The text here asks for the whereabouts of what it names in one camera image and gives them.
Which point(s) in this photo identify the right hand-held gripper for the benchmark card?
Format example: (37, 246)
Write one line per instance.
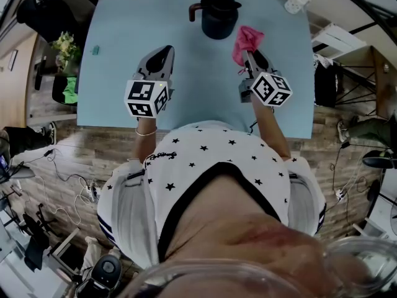
(271, 90)

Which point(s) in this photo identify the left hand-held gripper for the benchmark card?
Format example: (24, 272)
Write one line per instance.
(141, 92)

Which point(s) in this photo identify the pink cloth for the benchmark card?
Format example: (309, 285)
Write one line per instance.
(246, 40)

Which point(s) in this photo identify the black kettle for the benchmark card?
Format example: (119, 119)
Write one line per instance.
(217, 23)

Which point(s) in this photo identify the person's right forearm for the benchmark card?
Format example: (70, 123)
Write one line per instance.
(271, 132)

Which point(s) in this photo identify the person's left forearm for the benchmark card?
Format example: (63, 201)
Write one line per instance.
(144, 147)

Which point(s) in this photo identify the bright green cloth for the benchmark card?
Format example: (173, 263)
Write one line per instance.
(69, 93)

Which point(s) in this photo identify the green binder clip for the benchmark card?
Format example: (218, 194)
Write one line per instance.
(95, 50)

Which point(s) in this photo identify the black white patterned cushion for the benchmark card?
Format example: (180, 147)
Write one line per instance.
(322, 61)

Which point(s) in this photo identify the black garment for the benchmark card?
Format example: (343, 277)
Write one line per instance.
(325, 84)

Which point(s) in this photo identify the white slatted chair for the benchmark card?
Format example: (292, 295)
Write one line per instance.
(335, 39)

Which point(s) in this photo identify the flower bouquet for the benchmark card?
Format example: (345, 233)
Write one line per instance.
(63, 46)

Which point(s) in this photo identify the person's white star-print shirt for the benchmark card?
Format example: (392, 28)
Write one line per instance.
(214, 151)

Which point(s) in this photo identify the black bin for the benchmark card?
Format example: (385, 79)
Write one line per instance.
(57, 88)

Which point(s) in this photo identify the large black swivel chair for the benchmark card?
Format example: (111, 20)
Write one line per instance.
(46, 14)

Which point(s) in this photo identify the framed picture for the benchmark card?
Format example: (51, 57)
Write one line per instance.
(12, 60)

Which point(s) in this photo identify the small white power strip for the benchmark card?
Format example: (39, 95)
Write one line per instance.
(340, 194)

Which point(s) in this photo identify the black oval base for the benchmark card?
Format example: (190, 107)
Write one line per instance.
(378, 163)

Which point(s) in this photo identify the person's bare neck and chin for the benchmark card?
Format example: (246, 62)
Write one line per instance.
(235, 228)

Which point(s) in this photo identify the person's clear eyeglasses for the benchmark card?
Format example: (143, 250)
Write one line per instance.
(366, 242)

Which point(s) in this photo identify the black white round machine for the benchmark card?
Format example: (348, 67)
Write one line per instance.
(107, 269)

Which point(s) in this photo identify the black mesh office chair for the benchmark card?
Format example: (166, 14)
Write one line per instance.
(37, 247)

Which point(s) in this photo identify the grey desk panel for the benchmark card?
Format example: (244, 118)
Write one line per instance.
(6, 244)

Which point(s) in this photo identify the wooden table with black frame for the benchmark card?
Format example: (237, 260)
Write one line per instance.
(384, 85)

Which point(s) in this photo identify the white desk frame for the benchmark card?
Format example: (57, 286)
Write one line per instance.
(63, 247)

